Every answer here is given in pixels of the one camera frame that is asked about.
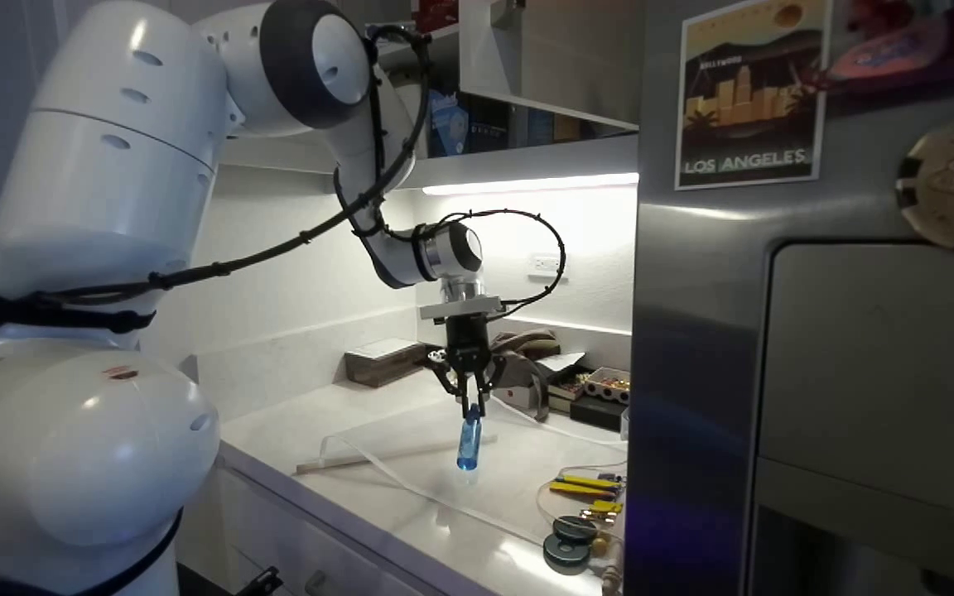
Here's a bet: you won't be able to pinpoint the white upper cabinet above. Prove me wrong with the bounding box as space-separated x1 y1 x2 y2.
198 0 639 174

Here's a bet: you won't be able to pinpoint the Los Angeles poster magnet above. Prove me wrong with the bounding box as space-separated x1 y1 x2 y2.
677 0 832 188

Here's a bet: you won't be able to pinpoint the grey metal box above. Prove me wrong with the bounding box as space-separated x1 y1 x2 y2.
341 340 429 387

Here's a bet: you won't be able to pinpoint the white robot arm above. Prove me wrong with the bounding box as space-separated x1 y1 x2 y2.
0 0 479 596

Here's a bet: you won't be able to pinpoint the white wall outlet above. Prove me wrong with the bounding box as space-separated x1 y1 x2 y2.
528 255 556 280

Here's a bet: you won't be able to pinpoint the under-cabinet light strip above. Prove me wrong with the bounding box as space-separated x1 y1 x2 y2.
419 173 639 194

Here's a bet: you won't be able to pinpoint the yellow handled tool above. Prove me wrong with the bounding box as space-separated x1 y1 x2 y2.
547 472 618 499

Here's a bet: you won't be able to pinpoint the green tape rolls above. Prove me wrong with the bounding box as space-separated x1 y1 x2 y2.
544 517 596 572

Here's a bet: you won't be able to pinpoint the stainless steel refrigerator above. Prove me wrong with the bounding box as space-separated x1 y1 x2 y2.
627 0 954 596

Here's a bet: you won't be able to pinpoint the dark brick box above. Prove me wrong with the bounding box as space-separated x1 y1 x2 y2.
568 366 628 431

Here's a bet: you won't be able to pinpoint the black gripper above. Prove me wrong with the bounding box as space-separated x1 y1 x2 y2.
428 313 494 419

